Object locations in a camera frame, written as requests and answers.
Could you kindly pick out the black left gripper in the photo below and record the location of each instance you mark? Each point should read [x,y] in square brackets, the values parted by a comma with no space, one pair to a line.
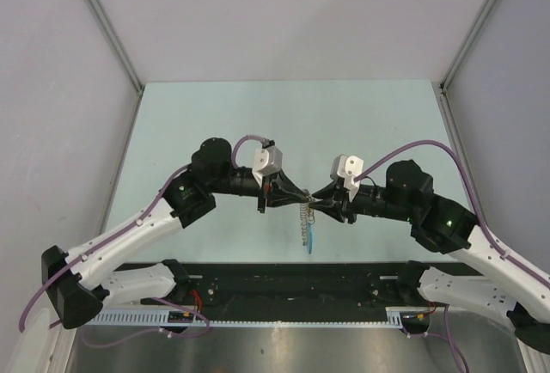
[277,194]

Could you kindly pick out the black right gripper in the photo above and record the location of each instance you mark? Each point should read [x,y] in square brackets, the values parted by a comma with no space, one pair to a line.
[340,207]

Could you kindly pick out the blue key tag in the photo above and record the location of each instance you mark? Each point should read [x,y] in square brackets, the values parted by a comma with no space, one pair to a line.
[309,238]

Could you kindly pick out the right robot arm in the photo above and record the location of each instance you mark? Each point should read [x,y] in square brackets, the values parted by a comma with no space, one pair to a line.
[517,294]

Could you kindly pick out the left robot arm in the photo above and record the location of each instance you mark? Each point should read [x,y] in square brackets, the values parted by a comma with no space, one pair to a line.
[82,281]

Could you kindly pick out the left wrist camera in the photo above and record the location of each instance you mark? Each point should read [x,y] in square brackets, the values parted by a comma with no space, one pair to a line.
[267,161]

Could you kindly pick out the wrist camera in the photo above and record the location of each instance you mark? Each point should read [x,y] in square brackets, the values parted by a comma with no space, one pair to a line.
[347,168]
[267,161]

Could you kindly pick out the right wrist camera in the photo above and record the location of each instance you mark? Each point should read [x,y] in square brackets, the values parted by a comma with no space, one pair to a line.
[347,168]

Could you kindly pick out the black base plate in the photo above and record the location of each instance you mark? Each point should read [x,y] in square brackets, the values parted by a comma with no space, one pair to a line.
[355,285]

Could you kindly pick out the right aluminium corner post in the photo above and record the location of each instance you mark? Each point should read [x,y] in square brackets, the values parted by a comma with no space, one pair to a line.
[480,20]

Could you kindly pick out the aluminium corner post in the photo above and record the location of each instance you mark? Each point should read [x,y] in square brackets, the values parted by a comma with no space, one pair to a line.
[480,20]
[114,42]

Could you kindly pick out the grey slotted cable duct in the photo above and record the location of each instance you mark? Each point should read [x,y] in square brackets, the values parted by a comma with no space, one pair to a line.
[165,317]

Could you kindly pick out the left aluminium corner post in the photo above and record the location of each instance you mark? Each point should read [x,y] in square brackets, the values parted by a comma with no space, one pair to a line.
[114,42]

